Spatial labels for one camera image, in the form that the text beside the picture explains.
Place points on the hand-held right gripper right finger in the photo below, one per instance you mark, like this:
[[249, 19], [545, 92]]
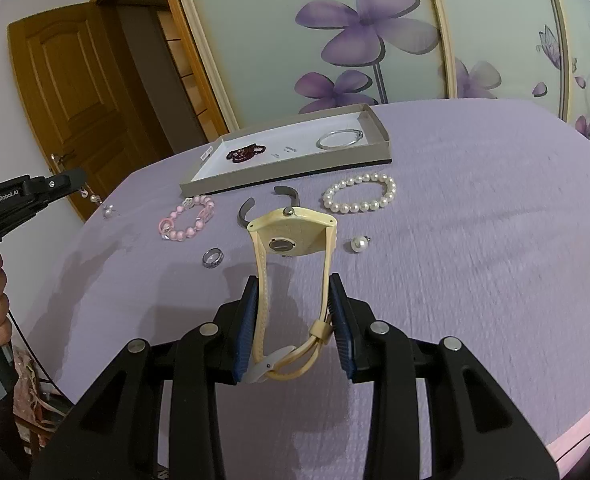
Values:
[[342, 335]]

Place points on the wardrobe door butterfly print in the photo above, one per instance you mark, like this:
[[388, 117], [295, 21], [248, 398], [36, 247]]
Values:
[[500, 20]]

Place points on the pink floral cloth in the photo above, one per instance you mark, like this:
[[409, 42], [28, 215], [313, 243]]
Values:
[[30, 400]]

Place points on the grey cuff bangle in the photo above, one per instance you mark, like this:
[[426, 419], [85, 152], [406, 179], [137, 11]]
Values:
[[245, 210]]

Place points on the cream wristwatch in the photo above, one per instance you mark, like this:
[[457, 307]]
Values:
[[295, 225]]

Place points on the silver bangle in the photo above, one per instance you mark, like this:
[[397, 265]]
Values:
[[321, 142]]

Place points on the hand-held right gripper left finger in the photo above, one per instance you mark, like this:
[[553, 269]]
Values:
[[245, 330]]

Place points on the grey cardboard tray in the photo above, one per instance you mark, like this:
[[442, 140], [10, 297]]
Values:
[[255, 170]]

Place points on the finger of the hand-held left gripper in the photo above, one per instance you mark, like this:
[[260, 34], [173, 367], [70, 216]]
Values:
[[65, 182]]

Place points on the wooden door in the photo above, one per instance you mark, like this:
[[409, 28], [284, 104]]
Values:
[[75, 85]]

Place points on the pink bed sheet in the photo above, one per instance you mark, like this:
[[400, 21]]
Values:
[[575, 440]]

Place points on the wardrobe door large purple flowers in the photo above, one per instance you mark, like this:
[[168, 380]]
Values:
[[275, 35]]

